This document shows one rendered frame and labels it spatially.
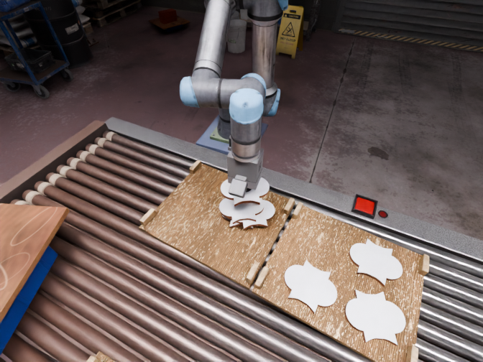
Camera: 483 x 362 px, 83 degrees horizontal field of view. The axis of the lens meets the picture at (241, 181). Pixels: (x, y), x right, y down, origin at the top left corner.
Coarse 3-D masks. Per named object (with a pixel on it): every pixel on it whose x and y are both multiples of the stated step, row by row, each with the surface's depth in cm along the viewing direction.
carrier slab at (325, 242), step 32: (288, 224) 90; (320, 224) 90; (288, 256) 82; (320, 256) 82; (416, 256) 82; (256, 288) 75; (352, 288) 75; (384, 288) 75; (416, 288) 75; (320, 320) 70; (416, 320) 70; (384, 352) 65
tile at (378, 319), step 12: (360, 300) 72; (372, 300) 72; (384, 300) 72; (348, 312) 70; (360, 312) 70; (372, 312) 70; (384, 312) 70; (396, 312) 70; (360, 324) 68; (372, 324) 68; (384, 324) 68; (396, 324) 68; (372, 336) 66; (384, 336) 66
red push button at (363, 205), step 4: (356, 200) 97; (360, 200) 97; (364, 200) 97; (368, 200) 97; (356, 204) 96; (360, 204) 96; (364, 204) 96; (368, 204) 96; (372, 204) 96; (356, 208) 95; (360, 208) 95; (364, 208) 95; (368, 208) 95; (372, 208) 95; (368, 212) 94; (372, 212) 94
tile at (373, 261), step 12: (360, 252) 82; (372, 252) 82; (384, 252) 82; (360, 264) 79; (372, 264) 79; (384, 264) 79; (396, 264) 79; (372, 276) 77; (384, 276) 77; (396, 276) 77
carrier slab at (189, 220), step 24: (192, 192) 99; (216, 192) 99; (168, 216) 92; (192, 216) 92; (216, 216) 92; (168, 240) 86; (192, 240) 86; (216, 240) 86; (240, 240) 86; (264, 240) 86; (216, 264) 80; (240, 264) 80
